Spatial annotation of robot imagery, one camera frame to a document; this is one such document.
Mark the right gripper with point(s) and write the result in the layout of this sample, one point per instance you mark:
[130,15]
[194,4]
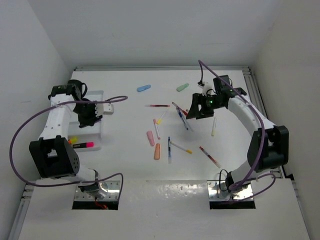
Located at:
[194,110]

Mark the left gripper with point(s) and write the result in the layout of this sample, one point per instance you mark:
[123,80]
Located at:
[91,119]

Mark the yellow black highlighter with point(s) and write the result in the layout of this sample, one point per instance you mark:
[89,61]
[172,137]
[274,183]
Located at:
[73,140]

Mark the pink black highlighter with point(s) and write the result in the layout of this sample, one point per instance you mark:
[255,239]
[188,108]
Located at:
[83,145]

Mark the green eraser case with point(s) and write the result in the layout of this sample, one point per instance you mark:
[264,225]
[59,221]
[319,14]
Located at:
[182,87]

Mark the orange eraser case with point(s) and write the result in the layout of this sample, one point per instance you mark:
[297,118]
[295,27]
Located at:
[157,152]

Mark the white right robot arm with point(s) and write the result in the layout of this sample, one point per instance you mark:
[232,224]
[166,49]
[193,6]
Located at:
[269,145]

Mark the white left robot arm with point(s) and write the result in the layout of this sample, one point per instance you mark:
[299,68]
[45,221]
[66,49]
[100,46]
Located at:
[52,154]

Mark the yellow white marker right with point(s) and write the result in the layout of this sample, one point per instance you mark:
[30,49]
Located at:
[213,131]

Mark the red capped pen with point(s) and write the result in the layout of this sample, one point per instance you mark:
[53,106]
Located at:
[183,111]

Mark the white plastic organizer tray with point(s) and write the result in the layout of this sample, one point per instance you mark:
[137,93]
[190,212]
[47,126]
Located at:
[88,134]

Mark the blue pen centre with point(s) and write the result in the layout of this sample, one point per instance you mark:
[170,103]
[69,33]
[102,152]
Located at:
[182,119]

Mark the red gel pen lower right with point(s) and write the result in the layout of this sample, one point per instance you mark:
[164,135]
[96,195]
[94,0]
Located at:
[210,157]

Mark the yellow capped white marker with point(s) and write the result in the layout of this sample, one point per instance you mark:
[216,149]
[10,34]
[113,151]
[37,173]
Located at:
[181,148]

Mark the yellow tipped white marker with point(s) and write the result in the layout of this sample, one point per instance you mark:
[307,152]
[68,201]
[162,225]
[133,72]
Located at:
[162,116]

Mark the pink white marker pen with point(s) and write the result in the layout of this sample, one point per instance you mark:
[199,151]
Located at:
[156,129]

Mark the blue gel pen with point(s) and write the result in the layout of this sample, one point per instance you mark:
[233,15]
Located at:
[169,151]

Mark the red gel pen horizontal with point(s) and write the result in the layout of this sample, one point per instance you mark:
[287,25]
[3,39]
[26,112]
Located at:
[157,105]

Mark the blue eraser case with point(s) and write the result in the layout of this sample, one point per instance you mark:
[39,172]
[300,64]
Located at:
[143,88]

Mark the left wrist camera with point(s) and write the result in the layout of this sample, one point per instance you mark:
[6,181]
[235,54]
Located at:
[108,109]

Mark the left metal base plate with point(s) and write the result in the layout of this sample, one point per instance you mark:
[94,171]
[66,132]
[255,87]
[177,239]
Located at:
[106,191]

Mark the metal base plate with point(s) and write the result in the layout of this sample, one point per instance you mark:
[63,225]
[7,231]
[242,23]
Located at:
[217,192]
[106,191]

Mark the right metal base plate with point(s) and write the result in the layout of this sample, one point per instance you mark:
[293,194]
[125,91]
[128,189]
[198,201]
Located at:
[217,192]

